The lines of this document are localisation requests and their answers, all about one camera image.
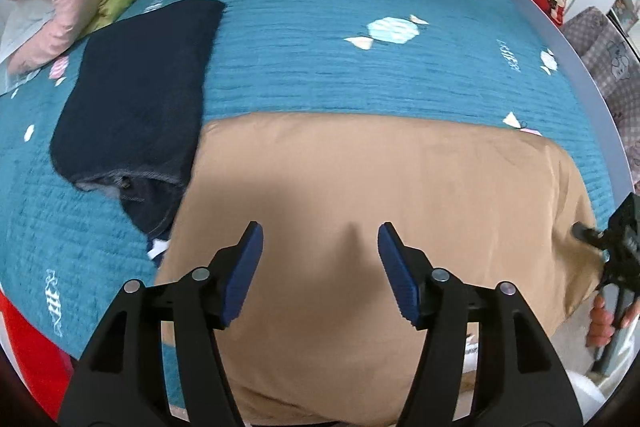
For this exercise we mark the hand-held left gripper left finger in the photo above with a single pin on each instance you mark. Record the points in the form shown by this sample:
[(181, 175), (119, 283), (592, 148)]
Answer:
[(245, 277)]

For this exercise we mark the purple checked blanket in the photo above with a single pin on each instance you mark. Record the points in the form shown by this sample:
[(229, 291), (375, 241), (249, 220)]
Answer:
[(610, 57)]

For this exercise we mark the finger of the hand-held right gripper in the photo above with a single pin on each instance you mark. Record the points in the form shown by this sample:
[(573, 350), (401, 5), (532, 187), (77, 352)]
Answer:
[(587, 234)]

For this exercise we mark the person's right hand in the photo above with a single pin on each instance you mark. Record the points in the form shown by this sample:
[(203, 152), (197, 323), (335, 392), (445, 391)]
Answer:
[(600, 322)]

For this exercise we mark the dark navy jeans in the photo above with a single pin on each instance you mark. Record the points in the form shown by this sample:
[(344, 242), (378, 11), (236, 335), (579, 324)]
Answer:
[(135, 97)]

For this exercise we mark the tan button-up jacket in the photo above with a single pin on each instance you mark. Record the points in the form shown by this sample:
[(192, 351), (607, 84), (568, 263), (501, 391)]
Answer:
[(375, 177)]

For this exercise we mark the white pillow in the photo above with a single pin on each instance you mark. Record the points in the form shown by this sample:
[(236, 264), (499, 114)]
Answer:
[(20, 32)]

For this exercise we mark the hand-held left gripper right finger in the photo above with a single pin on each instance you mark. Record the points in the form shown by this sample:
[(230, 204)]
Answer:
[(400, 277)]

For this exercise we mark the red cloth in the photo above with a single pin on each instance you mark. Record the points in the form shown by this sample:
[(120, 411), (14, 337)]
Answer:
[(30, 347)]

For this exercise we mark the white cloth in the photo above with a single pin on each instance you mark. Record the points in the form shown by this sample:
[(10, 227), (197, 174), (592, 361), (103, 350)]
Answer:
[(580, 387)]

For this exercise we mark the teal candy-print bed sheet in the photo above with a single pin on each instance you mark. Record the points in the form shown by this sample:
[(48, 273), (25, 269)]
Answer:
[(325, 67)]

